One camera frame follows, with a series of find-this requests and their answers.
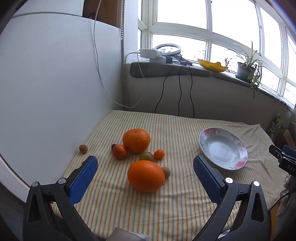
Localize large oval orange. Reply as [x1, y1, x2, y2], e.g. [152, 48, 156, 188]
[127, 160, 165, 193]

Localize striped tablecloth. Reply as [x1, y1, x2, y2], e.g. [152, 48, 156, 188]
[50, 110, 292, 241]

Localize potted spider plant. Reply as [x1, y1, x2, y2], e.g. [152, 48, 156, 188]
[228, 41, 266, 99]

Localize ring light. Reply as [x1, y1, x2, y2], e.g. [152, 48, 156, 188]
[154, 44, 180, 57]

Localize black small device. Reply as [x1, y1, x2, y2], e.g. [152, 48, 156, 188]
[173, 55, 193, 67]

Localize brown wooden cabinet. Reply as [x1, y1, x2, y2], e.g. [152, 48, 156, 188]
[83, 0, 121, 27]

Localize white floral plate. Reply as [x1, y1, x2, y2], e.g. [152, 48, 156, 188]
[199, 127, 248, 171]

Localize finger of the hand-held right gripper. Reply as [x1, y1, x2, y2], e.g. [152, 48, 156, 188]
[269, 145, 286, 161]
[282, 145, 296, 160]

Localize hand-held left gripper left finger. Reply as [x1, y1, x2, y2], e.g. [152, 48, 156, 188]
[22, 155, 99, 241]

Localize white cable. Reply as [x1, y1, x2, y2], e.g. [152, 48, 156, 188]
[93, 0, 145, 108]

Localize mandarin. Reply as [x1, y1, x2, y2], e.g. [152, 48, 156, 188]
[112, 144, 128, 160]

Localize white window frame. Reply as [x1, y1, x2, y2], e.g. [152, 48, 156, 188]
[138, 0, 296, 107]

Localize white box device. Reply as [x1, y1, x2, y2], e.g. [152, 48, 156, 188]
[138, 48, 162, 60]

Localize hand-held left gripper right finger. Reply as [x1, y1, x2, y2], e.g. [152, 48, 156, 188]
[193, 155, 271, 241]

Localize large round orange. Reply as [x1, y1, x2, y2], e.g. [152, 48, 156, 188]
[122, 128, 151, 153]

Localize cardboard box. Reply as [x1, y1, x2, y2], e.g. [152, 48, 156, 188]
[283, 130, 296, 149]

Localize green tomato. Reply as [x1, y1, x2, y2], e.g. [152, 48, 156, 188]
[139, 151, 154, 162]

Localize black cable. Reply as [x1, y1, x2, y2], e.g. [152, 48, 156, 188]
[178, 67, 185, 115]
[188, 66, 195, 118]
[155, 66, 174, 114]

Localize white panel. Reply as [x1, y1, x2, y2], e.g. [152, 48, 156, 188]
[0, 11, 125, 202]

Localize green packet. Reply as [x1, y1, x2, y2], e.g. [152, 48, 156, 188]
[268, 115, 284, 135]

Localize white power adapter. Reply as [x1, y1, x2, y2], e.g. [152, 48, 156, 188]
[149, 56, 167, 64]

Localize yellow melon rind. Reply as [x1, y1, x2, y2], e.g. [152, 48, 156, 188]
[197, 58, 228, 73]

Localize stone window sill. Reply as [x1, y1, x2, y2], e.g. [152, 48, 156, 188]
[209, 70, 295, 109]

